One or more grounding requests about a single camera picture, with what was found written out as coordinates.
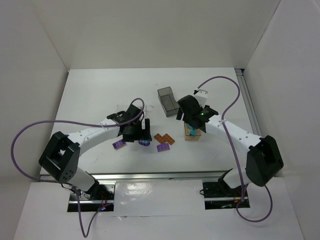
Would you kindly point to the amber plastic container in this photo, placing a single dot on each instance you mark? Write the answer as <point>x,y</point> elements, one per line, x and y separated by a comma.
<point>187,137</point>

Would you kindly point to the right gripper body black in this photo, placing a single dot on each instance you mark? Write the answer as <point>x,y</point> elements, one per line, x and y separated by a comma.
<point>194,122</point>

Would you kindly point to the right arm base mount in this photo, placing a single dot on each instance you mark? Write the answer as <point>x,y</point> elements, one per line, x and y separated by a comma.
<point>216,196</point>

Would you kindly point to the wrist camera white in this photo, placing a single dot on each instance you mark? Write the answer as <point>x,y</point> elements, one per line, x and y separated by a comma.
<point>201,96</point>
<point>143,124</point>

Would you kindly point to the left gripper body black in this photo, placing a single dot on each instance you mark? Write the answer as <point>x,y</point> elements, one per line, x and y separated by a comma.
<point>141,134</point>

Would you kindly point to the dark grey plastic container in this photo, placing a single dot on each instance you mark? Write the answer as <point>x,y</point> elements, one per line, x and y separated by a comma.
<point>167,101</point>

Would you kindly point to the purple lego brick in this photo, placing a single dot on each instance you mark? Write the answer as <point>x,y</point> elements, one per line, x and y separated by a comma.
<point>119,144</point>

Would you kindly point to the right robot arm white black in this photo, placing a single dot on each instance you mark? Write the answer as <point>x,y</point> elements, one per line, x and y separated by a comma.
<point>263,158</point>

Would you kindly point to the small teal lego brick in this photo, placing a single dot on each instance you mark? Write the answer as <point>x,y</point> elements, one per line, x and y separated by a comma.
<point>192,131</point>

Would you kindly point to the aluminium rail front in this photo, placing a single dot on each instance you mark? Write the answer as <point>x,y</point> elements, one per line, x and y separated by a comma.
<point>159,175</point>

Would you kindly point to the aluminium rail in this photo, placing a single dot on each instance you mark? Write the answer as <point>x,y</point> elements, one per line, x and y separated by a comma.
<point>159,175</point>
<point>248,101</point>

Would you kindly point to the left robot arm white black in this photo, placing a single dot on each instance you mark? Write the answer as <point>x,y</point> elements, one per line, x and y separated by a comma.
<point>60,157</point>

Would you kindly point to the light purple curved lego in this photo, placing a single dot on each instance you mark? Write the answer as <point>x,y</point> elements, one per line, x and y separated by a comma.
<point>163,147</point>

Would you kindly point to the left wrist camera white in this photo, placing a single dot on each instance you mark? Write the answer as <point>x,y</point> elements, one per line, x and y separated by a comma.
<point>143,124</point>

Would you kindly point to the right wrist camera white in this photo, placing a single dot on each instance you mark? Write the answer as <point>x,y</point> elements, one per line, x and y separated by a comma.
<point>201,96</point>

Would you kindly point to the orange flat lego plate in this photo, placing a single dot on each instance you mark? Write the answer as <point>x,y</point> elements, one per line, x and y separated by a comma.
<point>166,138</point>

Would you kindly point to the aluminium rail right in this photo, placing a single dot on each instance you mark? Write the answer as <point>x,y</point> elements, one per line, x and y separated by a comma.
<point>248,101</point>

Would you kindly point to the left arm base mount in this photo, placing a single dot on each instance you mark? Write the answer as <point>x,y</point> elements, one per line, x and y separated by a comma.
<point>102,200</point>

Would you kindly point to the purple rounded printed lego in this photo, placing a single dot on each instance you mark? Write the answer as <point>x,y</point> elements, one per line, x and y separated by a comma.
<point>144,143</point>

